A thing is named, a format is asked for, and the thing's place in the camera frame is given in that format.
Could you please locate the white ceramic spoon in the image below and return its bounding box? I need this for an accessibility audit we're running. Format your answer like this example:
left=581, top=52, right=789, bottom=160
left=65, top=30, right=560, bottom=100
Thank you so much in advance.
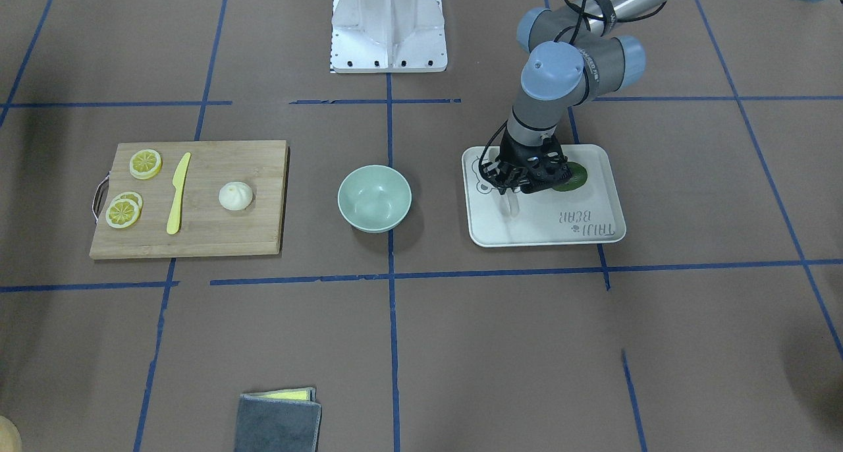
left=503, top=190, right=520, bottom=218

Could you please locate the white steamed bun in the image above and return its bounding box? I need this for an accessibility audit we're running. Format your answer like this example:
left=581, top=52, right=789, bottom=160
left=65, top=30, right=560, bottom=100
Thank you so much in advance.
left=217, top=181, right=254, bottom=212

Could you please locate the light green bowl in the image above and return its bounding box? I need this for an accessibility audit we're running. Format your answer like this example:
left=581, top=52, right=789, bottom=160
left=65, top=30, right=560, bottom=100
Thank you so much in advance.
left=337, top=165, right=412, bottom=233

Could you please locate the green avocado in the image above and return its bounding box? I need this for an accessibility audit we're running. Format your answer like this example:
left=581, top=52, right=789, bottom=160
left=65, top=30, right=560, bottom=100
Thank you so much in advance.
left=552, top=161, right=588, bottom=192

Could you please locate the white bear serving tray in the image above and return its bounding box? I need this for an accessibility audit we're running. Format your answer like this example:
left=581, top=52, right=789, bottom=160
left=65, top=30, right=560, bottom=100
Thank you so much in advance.
left=461, top=144, right=627, bottom=248

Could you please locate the bamboo cutting board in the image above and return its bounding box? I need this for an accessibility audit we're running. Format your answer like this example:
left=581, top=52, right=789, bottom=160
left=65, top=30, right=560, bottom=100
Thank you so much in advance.
left=90, top=140, right=289, bottom=260

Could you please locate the yellow plastic knife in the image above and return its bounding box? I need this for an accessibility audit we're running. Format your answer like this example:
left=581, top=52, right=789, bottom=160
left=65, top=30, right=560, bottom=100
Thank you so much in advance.
left=166, top=152, right=192, bottom=235

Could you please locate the grey yellow folded cloth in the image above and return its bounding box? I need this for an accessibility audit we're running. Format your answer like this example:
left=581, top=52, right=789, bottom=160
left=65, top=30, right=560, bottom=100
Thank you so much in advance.
left=234, top=387, right=322, bottom=451

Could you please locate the lemon slice top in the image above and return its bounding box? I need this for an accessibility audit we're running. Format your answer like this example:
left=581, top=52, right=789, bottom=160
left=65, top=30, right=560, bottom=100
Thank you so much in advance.
left=128, top=148, right=162, bottom=180

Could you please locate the lemon slice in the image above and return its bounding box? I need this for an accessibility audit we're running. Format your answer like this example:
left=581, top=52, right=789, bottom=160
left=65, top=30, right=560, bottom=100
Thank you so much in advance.
left=128, top=148, right=162, bottom=180
left=112, top=191, right=144, bottom=209
left=105, top=198, right=142, bottom=229

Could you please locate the lemon slice lower back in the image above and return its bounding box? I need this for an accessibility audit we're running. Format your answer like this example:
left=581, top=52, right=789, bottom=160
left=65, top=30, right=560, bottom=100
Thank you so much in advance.
left=112, top=191, right=144, bottom=209

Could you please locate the lemon slice lower front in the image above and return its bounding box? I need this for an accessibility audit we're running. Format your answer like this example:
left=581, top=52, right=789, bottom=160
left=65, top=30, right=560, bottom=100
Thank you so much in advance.
left=105, top=198, right=142, bottom=229

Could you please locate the wooden mug tree stand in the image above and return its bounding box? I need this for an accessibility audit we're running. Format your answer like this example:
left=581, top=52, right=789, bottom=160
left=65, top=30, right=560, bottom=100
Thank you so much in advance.
left=0, top=416, right=23, bottom=452

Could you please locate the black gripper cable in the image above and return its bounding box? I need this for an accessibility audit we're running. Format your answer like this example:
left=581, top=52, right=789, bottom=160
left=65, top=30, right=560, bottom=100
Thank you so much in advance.
left=479, top=0, right=600, bottom=176

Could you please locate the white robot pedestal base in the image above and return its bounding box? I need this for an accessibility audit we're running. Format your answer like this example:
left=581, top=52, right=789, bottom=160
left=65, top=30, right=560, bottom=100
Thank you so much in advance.
left=329, top=0, right=449, bottom=74

